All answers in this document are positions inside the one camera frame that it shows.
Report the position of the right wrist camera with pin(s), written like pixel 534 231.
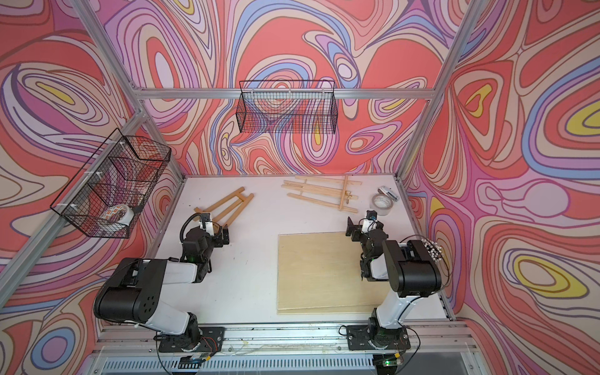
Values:
pixel 369 222

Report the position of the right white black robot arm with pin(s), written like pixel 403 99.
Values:
pixel 410 266

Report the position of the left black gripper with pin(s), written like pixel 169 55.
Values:
pixel 216 238

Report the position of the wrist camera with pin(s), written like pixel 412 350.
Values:
pixel 209 226
pixel 369 222

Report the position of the back black wire basket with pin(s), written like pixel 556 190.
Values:
pixel 287 107

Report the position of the small silver metal object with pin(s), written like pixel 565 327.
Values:
pixel 388 192

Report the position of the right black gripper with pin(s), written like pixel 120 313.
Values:
pixel 357 230

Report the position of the plywood board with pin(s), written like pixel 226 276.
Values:
pixel 322 270
pixel 330 310

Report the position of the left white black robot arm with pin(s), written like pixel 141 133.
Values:
pixel 133 294

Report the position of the left black wire basket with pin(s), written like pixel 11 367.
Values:
pixel 125 170

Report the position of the wooden easel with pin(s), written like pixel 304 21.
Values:
pixel 225 211
pixel 331 192

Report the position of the green circuit board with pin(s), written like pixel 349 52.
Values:
pixel 192 362

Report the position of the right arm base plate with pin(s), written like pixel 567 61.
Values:
pixel 363 338

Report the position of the clear packing tape roll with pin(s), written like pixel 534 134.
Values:
pixel 382 204

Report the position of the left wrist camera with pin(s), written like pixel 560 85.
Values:
pixel 209 226

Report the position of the cup of pencils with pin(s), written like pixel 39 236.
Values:
pixel 433 249

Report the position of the aluminium mounting rail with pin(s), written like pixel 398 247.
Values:
pixel 437 347

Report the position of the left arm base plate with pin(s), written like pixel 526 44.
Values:
pixel 209 340

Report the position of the patterned tape roll in basket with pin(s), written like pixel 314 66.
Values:
pixel 116 218

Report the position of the black wire basket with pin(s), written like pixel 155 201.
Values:
pixel 287 107
pixel 125 170

